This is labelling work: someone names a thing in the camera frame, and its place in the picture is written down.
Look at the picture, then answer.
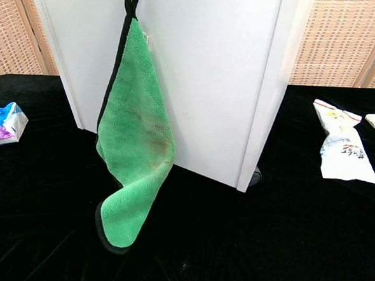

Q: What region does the white snack packet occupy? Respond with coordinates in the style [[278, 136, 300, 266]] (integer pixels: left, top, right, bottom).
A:
[[308, 98, 375, 185]]

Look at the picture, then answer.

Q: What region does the woven rattan screen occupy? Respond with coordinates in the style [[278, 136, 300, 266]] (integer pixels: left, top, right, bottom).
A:
[[0, 0, 65, 85], [288, 0, 375, 91]]

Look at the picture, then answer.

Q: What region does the green microfibre cloth black trim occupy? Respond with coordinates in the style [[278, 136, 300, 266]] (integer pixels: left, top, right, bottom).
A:
[[88, 0, 186, 259]]

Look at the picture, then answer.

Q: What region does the black velvet tablecloth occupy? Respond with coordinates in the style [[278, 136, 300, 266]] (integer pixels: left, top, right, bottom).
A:
[[0, 65, 375, 281]]

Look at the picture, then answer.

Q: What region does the white cabinet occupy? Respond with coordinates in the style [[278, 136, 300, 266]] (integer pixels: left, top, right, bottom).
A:
[[13, 0, 315, 196]]

